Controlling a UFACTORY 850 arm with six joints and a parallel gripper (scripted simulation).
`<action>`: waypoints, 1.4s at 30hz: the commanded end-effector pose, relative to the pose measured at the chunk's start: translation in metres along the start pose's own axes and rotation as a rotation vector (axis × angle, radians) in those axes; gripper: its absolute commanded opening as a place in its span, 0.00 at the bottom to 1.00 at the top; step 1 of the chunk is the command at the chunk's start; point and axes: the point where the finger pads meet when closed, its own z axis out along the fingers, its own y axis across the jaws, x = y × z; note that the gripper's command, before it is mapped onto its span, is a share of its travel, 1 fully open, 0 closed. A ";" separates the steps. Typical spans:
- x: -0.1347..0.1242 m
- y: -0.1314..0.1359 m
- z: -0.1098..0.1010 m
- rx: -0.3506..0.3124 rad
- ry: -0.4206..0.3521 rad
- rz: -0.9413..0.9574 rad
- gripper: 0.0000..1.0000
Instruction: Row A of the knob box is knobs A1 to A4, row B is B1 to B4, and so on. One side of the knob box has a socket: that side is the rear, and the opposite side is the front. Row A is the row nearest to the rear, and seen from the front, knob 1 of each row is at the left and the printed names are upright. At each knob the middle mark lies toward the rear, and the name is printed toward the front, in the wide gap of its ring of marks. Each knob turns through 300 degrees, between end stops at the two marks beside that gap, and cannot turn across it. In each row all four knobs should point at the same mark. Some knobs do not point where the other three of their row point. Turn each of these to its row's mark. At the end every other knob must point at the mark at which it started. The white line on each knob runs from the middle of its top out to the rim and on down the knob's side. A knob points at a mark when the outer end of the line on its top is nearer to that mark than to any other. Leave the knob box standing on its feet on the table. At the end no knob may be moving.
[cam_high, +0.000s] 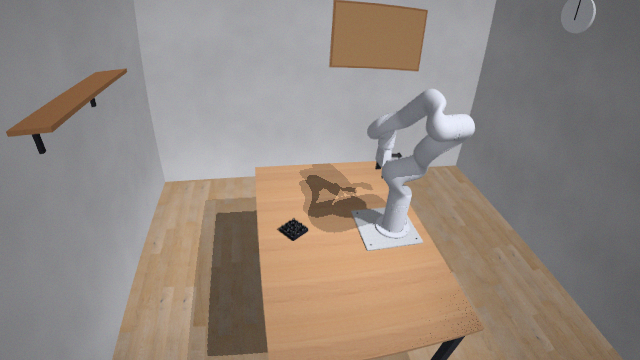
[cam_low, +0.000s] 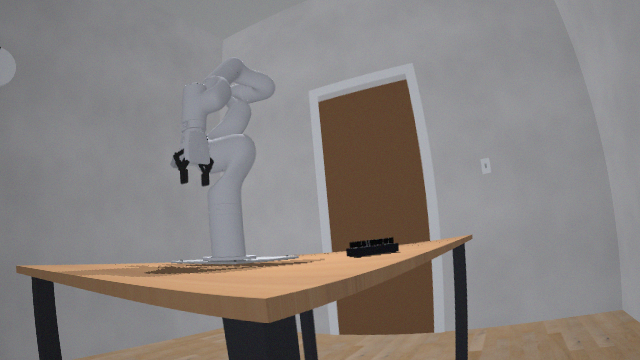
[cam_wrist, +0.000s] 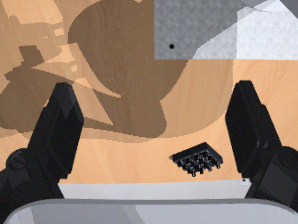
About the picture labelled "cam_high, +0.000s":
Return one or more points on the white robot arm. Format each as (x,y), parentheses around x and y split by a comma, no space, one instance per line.
(440,128)

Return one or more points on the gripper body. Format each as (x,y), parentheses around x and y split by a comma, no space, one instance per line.
(383,155)

